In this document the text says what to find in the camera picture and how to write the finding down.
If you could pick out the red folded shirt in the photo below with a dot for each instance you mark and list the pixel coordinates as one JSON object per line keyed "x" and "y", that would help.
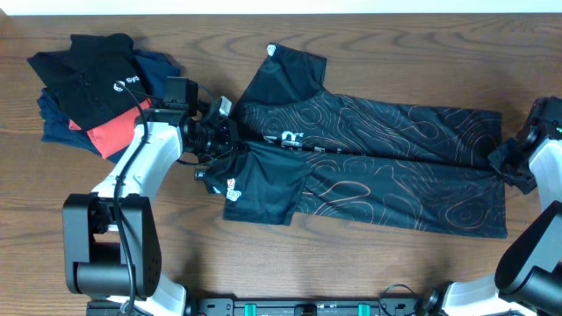
{"x": 114, "y": 135}

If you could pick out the black printed cycling jersey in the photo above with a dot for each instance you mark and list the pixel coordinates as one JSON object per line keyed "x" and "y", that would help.
{"x": 306, "y": 149}

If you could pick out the black folded polo shirt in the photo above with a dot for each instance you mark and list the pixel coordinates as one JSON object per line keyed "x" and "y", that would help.
{"x": 85, "y": 78}

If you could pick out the navy folded shirt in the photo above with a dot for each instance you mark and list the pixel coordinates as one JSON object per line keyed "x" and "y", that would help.
{"x": 152, "y": 68}

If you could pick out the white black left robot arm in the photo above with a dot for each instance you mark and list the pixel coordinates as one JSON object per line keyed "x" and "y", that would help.
{"x": 111, "y": 248}

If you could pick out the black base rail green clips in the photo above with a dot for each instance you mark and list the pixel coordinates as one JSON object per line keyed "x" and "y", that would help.
{"x": 396, "y": 300}

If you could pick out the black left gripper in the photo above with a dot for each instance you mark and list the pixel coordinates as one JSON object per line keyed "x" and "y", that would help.
{"x": 230, "y": 139}

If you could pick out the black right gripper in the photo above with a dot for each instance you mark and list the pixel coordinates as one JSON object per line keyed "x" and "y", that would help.
{"x": 499, "y": 158}

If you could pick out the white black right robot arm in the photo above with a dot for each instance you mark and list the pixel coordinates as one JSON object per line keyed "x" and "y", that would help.
{"x": 527, "y": 280}

